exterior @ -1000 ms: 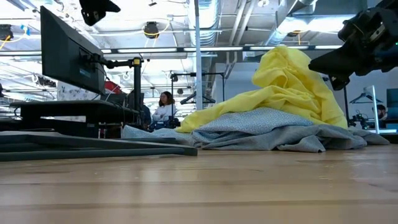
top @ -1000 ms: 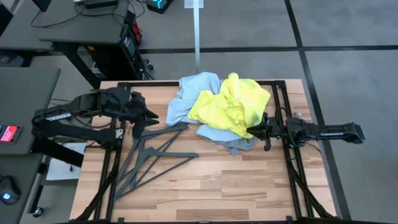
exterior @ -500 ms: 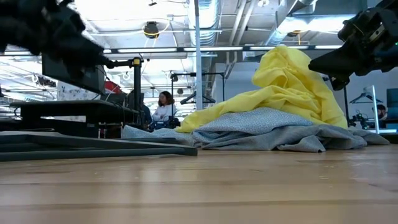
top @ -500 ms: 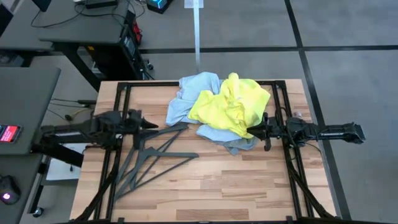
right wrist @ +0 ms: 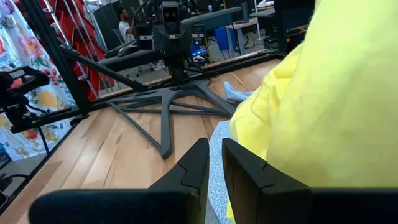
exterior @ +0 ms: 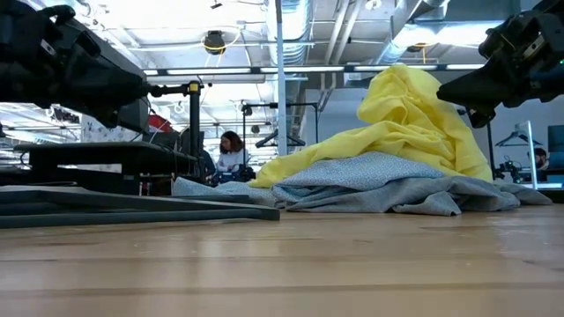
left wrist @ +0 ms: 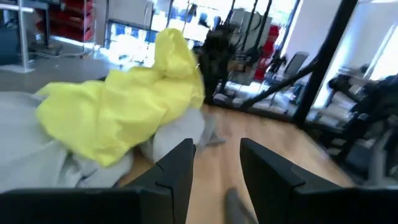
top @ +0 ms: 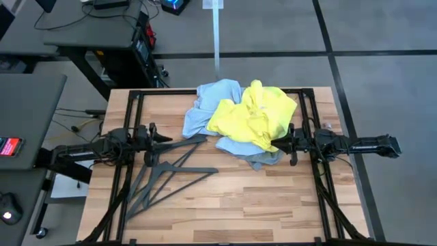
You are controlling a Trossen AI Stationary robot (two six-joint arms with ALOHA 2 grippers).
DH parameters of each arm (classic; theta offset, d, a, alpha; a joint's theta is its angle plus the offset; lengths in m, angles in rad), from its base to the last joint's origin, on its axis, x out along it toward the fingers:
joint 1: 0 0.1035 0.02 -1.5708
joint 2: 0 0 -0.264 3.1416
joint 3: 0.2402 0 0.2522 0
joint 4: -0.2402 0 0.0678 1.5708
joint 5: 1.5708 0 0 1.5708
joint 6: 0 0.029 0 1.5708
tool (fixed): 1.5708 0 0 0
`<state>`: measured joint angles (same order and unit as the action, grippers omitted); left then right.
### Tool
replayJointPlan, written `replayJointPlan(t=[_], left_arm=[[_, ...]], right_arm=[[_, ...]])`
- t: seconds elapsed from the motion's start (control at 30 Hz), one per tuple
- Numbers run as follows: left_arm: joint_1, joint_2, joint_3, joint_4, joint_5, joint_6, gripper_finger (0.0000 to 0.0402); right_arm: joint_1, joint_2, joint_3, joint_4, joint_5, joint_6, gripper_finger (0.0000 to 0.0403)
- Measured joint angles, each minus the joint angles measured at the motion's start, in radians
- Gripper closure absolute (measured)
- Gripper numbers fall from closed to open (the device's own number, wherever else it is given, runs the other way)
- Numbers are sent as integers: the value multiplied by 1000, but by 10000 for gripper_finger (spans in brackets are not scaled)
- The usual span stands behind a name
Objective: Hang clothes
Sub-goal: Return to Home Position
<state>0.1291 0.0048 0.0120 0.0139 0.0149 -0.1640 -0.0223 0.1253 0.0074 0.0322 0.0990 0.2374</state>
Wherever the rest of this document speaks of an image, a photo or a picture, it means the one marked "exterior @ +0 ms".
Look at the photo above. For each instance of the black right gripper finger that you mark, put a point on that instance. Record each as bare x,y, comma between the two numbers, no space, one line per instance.
481,116
478,88

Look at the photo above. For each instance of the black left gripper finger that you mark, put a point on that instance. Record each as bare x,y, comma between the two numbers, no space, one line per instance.
114,83

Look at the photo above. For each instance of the neon yellow t-shirt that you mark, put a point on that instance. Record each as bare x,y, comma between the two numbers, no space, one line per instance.
405,127

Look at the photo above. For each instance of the grey shirt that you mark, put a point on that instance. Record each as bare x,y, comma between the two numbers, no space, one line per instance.
440,198

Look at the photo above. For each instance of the light blue collared shirt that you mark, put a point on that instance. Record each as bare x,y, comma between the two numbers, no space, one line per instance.
361,171

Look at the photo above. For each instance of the black background robot arm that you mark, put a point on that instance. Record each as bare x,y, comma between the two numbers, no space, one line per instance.
509,168

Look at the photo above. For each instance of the background clothes hanger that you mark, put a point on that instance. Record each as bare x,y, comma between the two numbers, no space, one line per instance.
271,138
511,138

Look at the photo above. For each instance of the silver clothes rack pole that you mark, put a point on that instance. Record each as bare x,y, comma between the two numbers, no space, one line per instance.
280,88

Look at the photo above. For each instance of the floral fabric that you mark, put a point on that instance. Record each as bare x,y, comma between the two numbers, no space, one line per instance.
94,132

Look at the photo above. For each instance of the red garment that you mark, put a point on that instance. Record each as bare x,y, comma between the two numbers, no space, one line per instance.
159,124

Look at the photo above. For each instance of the white background pole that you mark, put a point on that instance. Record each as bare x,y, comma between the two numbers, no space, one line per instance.
532,154

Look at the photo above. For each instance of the dark grey desk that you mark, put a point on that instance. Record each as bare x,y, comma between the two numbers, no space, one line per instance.
110,152

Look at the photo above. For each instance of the person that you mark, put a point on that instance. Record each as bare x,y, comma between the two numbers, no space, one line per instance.
231,152
541,158

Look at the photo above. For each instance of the blue-grey background screen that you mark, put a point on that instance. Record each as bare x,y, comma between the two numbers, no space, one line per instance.
556,145

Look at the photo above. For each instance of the white background table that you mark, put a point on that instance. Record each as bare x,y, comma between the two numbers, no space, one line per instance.
548,186

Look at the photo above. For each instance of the black ceiling device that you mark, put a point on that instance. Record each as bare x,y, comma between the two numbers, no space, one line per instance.
214,42

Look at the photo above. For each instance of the dark blue background equipment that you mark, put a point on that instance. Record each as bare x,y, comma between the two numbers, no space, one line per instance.
233,175

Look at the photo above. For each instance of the long ceiling light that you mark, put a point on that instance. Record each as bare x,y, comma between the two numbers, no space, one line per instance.
308,69

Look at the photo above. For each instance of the black garment rack frame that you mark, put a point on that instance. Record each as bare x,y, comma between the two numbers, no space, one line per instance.
490,149
282,105

